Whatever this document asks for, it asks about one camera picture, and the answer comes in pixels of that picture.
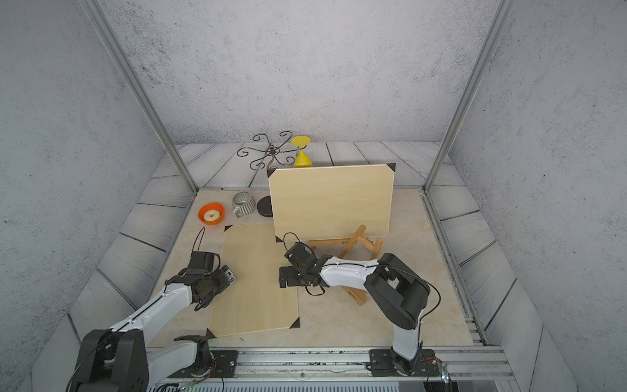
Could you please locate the light wooden board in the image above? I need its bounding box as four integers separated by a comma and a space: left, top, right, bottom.
269, 163, 396, 240
208, 223, 299, 337

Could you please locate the wooden easel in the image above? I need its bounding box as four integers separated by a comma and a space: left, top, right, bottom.
339, 225, 384, 306

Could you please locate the wooden easel being assembled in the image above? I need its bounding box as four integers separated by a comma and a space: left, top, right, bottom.
307, 236, 383, 251

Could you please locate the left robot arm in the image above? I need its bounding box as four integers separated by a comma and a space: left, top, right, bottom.
66, 251, 238, 391

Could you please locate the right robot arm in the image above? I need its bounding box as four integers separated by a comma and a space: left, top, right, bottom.
279, 241, 433, 377

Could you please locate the white toy donut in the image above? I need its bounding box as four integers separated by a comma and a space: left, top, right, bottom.
203, 209, 221, 221

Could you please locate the orange plastic bowl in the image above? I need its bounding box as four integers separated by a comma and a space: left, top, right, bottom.
198, 203, 225, 225

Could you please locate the striped ceramic mug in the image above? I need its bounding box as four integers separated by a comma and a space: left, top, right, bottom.
232, 191, 256, 218

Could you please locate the yellow plastic wine glass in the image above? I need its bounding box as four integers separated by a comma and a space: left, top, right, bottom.
291, 136, 313, 168

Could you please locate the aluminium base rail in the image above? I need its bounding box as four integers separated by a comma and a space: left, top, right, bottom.
146, 346, 520, 392

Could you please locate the right metal frame post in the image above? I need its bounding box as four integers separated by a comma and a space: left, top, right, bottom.
423, 0, 515, 194

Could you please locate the metal frame post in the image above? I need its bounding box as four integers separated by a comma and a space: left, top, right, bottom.
423, 0, 515, 194
79, 0, 199, 195

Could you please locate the left metal frame post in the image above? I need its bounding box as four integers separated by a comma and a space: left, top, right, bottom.
79, 0, 199, 195

